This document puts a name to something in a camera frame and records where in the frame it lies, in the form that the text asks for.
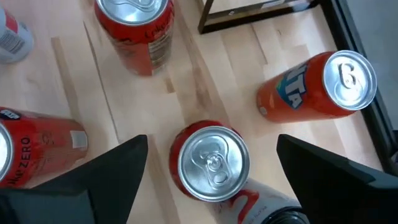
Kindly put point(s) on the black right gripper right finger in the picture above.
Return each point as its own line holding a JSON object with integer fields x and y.
{"x": 335, "y": 193}

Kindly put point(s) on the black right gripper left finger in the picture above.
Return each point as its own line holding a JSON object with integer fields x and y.
{"x": 102, "y": 186}

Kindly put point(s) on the red Coca-Cola Zero can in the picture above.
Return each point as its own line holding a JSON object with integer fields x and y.
{"x": 46, "y": 146}

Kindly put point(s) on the red soda can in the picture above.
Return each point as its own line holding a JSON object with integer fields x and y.
{"x": 214, "y": 163}

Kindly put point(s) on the Celsius Peach Vibe can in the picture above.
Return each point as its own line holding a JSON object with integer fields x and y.
{"x": 12, "y": 40}

